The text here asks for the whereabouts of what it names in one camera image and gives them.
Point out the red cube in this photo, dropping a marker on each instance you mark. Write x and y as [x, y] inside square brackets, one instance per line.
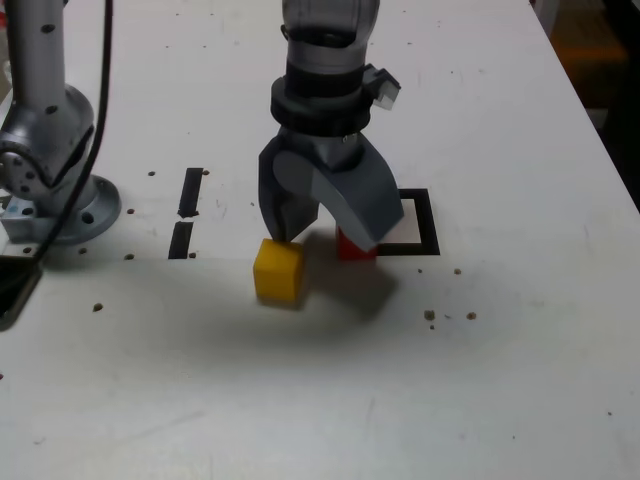
[350, 250]

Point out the yellow cube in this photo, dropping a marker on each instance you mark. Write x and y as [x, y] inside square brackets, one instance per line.
[277, 275]

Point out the black tape strip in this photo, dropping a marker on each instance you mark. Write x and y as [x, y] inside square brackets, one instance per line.
[180, 240]

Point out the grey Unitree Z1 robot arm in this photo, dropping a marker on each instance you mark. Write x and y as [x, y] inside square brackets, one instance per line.
[40, 125]

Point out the black tape square outline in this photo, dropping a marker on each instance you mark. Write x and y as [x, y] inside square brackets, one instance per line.
[430, 220]

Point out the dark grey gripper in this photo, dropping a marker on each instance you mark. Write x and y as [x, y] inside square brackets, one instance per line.
[340, 150]

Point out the small grey camera box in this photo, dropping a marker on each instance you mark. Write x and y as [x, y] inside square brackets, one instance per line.
[385, 87]

